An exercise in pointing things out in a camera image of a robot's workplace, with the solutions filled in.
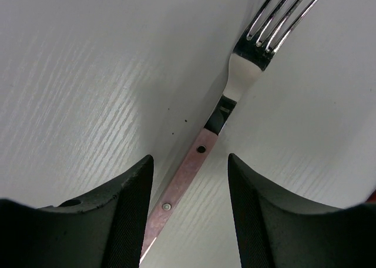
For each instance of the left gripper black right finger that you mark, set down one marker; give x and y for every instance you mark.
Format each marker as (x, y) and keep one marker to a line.
(278, 228)

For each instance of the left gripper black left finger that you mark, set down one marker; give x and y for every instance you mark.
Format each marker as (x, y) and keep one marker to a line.
(102, 228)

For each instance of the fork with pink handle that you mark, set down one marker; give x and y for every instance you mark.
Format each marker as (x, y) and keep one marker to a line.
(251, 55)

